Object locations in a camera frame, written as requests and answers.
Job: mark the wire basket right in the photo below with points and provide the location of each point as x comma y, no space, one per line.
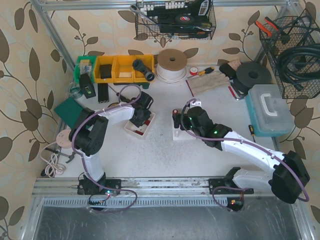
293,53

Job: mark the black filament spool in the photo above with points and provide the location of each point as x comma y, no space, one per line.
249,74

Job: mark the red handled hex key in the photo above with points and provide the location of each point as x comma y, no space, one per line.
237,95

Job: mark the beige work glove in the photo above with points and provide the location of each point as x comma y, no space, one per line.
207,82

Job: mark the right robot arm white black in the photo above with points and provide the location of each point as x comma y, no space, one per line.
283,174

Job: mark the black sanding block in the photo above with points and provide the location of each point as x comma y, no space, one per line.
228,71

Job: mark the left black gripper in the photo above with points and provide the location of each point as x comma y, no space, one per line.
138,117

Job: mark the wire basket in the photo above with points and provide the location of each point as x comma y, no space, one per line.
293,53
167,20

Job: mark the wire basket top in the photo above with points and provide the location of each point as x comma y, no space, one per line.
167,20

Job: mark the green storage bin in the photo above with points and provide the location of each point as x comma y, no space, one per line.
84,65

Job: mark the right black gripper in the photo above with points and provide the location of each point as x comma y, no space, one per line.
181,120

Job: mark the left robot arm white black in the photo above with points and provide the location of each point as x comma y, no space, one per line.
88,133

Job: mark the teal clear toolbox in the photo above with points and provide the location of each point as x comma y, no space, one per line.
268,111

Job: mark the glass jar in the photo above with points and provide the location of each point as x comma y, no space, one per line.
75,90

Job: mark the white cable spool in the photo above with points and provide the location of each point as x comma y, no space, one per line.
171,66

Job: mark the black green device box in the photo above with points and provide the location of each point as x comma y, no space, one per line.
86,86

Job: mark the small yellow black screwdriver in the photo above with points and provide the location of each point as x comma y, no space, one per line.
251,129

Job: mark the orange tip screwdriver left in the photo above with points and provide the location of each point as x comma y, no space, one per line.
116,93

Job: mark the orange black screwdriver right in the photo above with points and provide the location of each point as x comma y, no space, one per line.
203,72

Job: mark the white peg base plate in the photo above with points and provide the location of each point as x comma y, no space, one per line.
180,134

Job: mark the black pipe fitting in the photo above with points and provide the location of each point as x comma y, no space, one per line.
139,66

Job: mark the red tape roll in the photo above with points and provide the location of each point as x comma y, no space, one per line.
193,71

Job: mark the yellow storage bin row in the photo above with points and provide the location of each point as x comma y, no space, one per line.
122,71

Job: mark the black ribbed block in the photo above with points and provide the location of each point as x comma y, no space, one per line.
103,93

